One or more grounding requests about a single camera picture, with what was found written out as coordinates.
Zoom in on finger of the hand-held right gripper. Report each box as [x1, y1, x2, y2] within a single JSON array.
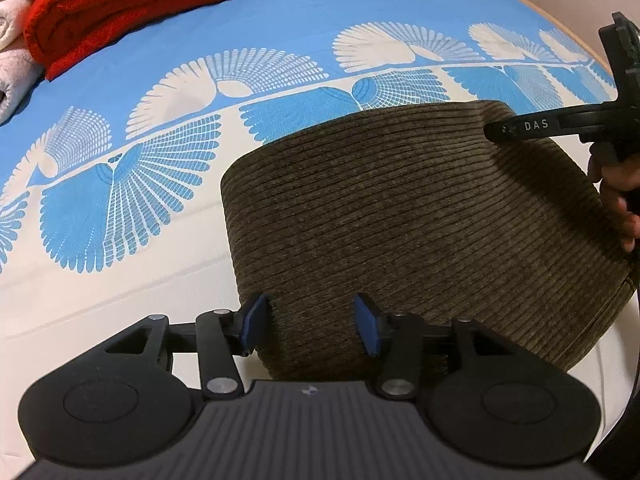
[[483, 117, 523, 144]]

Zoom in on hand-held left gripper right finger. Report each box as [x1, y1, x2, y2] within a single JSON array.
[[352, 292, 521, 400]]

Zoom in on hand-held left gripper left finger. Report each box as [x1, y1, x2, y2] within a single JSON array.
[[104, 294, 271, 400]]

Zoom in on brown corduroy pants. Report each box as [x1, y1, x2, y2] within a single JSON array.
[[220, 100, 638, 382]]

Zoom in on person's right hand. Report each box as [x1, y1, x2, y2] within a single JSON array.
[[586, 146, 640, 254]]

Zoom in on blue white printed bedsheet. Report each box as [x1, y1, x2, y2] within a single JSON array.
[[0, 0, 640, 480]]

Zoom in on red folded blanket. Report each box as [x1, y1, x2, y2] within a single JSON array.
[[24, 0, 258, 81]]

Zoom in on white folded blanket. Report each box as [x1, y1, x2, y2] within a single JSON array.
[[0, 0, 47, 126]]

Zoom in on wooden bed frame edge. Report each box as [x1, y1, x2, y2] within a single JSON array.
[[465, 0, 618, 78]]

